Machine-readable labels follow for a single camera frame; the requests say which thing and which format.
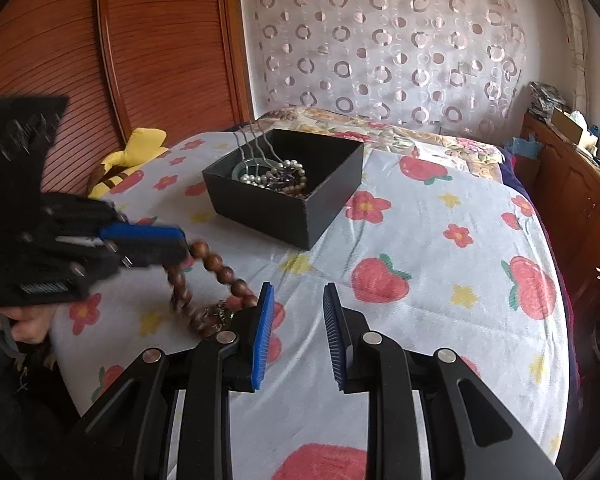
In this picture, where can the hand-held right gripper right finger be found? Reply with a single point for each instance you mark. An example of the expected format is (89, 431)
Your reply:
(336, 340)

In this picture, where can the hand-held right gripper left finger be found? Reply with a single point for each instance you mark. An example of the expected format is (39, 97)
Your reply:
(261, 340)

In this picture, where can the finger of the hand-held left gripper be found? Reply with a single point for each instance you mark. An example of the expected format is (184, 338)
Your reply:
(140, 232)
(155, 256)

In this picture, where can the green jade bangle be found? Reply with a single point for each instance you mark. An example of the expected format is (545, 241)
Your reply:
(242, 170)

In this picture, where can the black jewelry box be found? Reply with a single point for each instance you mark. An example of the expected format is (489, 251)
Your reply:
(280, 215)

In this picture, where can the metal hair comb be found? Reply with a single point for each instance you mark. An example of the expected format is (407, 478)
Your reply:
(252, 147)

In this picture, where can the person's left hand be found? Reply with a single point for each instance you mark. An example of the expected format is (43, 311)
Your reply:
(30, 327)

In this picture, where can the yellow plush toy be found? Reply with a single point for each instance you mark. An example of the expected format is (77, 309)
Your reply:
(135, 152)

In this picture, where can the strawberry flower print sheet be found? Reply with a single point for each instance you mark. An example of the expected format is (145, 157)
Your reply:
(430, 240)

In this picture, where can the person's dark clothing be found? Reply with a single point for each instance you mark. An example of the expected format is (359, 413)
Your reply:
(10, 410)

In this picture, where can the wooden slatted wardrobe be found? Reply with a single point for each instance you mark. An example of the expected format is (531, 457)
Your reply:
(130, 60)

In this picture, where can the floral blanket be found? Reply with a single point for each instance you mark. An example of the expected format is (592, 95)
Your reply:
(405, 140)

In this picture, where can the blue bag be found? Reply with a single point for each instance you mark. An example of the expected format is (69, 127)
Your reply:
(524, 146)

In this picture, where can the wooden sideboard cabinet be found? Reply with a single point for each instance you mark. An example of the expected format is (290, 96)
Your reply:
(570, 200)

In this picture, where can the circle-patterned sheer curtain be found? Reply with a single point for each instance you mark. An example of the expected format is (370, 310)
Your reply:
(380, 45)

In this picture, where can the cardboard tissue box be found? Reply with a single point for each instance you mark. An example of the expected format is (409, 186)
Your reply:
(572, 127)

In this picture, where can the stack of newspapers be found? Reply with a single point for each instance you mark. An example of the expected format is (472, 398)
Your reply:
(545, 97)

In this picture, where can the patterned window drape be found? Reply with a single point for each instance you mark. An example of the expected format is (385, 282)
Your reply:
(570, 35)

